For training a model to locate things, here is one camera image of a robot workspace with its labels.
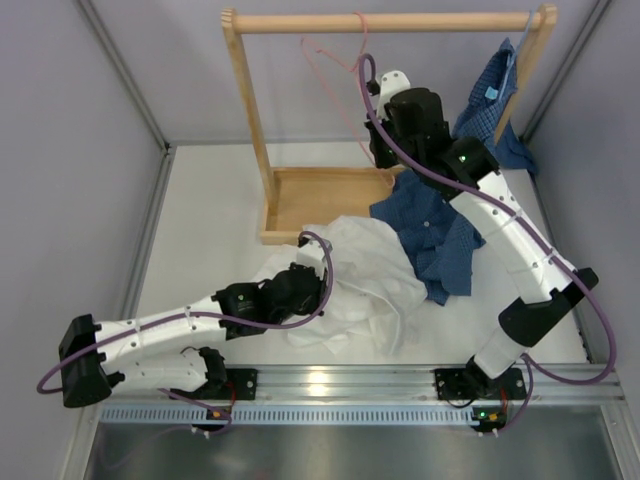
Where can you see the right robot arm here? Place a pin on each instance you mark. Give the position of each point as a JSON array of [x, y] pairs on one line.
[[408, 128]]

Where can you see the white shirt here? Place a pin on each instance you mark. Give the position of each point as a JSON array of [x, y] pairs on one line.
[[374, 293]]

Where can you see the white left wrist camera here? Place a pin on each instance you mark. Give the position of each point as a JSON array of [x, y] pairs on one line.
[[312, 253]]

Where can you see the aluminium mounting rail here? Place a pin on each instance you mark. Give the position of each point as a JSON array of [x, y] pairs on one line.
[[411, 383]]

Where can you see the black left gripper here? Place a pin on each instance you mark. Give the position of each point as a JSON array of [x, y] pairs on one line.
[[319, 295]]

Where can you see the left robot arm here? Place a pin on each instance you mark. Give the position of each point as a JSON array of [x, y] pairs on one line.
[[176, 350]]

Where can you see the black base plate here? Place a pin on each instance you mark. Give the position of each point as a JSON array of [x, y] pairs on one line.
[[452, 384], [241, 384]]

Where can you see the right aluminium frame post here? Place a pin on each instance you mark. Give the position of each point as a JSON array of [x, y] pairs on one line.
[[574, 132]]

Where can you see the left aluminium frame post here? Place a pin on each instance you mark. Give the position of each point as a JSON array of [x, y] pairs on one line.
[[100, 31]]

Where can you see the blue checkered shirt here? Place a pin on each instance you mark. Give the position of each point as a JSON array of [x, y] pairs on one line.
[[438, 241]]

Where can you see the aluminium frame post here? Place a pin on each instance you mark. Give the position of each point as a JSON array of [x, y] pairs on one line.
[[574, 132], [100, 31]]

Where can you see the slotted grey cable duct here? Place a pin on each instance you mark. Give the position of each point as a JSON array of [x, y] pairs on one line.
[[367, 415]]

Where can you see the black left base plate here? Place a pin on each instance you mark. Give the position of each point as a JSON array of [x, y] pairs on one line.
[[241, 384]]

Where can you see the light blue wire hanger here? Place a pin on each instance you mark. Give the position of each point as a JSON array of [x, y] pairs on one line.
[[520, 45]]

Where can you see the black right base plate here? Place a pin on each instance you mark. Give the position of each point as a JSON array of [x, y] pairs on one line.
[[452, 384]]

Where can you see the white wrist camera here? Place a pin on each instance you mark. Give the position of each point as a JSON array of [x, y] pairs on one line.
[[392, 85], [312, 253]]

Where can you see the wooden clothes rack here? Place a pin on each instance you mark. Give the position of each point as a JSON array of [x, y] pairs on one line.
[[297, 196]]

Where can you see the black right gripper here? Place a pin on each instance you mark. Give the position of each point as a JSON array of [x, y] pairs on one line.
[[375, 145]]

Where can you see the pink wire hanger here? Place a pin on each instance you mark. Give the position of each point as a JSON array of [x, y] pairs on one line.
[[337, 77]]

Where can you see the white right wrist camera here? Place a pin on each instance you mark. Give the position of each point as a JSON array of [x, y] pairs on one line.
[[392, 85]]

